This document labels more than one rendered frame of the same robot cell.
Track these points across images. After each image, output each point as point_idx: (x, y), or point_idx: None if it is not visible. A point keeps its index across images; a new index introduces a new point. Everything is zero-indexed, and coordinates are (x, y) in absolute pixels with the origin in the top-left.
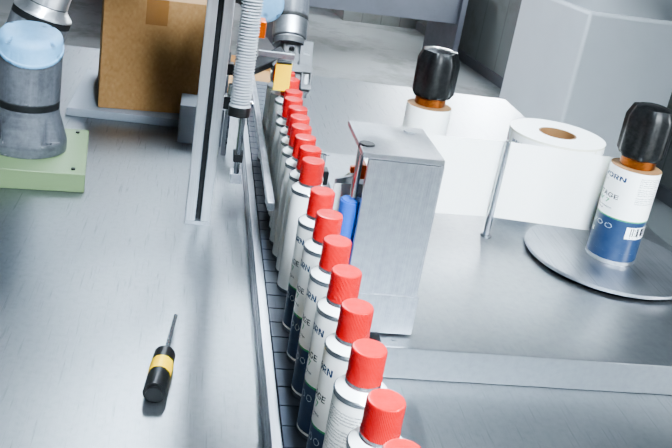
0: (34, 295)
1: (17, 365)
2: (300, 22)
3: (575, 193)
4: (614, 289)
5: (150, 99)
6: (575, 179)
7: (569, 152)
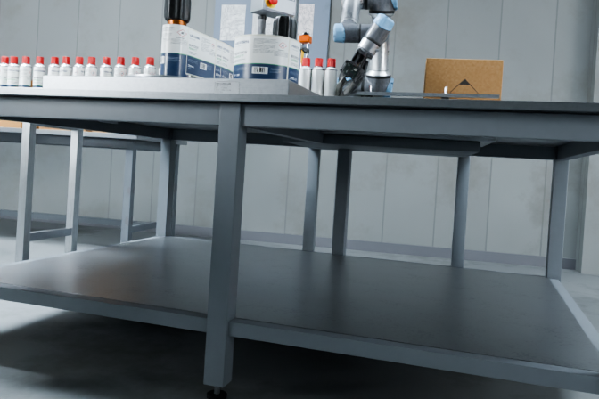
0: None
1: None
2: (361, 40)
3: (200, 57)
4: None
5: None
6: (201, 49)
7: (207, 36)
